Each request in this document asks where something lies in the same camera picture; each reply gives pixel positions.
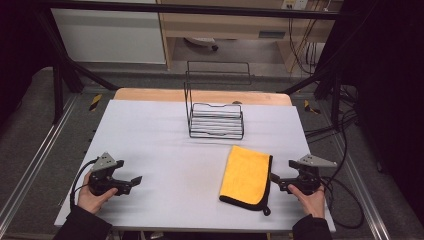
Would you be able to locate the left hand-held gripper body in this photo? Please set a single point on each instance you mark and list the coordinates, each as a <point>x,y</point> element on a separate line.
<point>101,180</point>

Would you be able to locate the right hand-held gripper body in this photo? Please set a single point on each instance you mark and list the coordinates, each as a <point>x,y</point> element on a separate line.
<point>308,176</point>

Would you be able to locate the person's left hand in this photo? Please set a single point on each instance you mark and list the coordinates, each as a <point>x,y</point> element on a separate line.
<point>90,200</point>

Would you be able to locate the person's right hand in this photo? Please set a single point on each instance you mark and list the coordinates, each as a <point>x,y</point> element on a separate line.
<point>313,203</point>

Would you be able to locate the yellow cloth with black trim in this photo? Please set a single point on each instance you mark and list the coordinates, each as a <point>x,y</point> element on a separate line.
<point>245,176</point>

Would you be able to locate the white table cover board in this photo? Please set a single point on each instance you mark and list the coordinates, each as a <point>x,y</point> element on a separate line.
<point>166,160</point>

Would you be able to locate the yellow black floor tape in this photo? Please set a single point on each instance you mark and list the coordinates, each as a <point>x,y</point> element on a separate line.
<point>95,102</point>
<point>311,107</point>

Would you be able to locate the wooden table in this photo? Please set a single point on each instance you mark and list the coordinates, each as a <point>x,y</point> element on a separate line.
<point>166,95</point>

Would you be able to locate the white cabinet panel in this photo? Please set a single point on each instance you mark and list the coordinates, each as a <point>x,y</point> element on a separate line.
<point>110,36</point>

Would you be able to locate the white object under desk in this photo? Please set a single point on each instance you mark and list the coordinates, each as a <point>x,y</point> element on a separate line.
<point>201,42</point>

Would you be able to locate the light wooden desk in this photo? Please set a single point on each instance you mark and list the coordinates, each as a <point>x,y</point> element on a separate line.
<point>233,26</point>

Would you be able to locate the aluminium floor rail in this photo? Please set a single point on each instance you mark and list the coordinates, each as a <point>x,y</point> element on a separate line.
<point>36,153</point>
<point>363,193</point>

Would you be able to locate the black metal frame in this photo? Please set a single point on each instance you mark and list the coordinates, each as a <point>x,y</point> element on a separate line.
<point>60,86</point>

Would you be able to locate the white wall socket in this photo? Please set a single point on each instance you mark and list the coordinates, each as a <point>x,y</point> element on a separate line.
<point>295,4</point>

